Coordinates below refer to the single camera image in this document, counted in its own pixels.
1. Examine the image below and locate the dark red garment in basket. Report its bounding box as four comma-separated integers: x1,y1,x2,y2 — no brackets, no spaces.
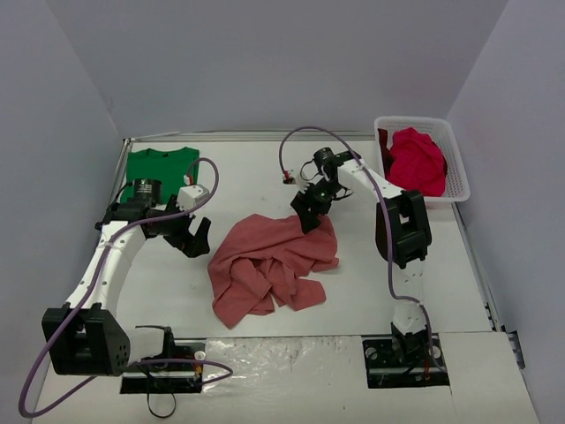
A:
377,128,395,178

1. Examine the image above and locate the black cable loop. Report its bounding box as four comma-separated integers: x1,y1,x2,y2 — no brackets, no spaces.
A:
147,388,179,420

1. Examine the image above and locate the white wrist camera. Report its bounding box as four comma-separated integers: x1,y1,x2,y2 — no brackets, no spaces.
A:
282,170,311,193
176,185,209,211

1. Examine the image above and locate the salmon pink t-shirt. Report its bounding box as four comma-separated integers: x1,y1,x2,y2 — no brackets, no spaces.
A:
207,214,339,329

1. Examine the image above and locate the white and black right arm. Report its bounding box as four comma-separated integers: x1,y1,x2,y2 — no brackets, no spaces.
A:
282,148,443,369

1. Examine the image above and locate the white plastic basket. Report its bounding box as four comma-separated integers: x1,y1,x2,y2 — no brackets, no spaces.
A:
374,116,471,203

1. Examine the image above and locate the green folded t-shirt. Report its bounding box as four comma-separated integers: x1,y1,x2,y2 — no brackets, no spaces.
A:
125,148,200,206

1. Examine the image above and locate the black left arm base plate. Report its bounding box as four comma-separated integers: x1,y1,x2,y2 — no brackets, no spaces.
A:
119,363,203,395

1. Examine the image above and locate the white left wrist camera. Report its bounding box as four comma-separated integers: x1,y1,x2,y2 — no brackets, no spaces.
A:
176,185,209,211

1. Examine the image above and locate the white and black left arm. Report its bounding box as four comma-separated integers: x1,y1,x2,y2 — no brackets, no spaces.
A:
41,178,211,376

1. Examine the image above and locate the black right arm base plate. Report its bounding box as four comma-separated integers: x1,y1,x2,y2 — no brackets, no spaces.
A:
362,335,450,390

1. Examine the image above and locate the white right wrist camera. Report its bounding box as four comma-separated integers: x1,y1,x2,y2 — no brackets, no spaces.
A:
282,170,311,193

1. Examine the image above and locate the magenta crumpled t-shirt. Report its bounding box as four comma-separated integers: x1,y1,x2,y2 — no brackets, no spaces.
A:
387,127,448,197

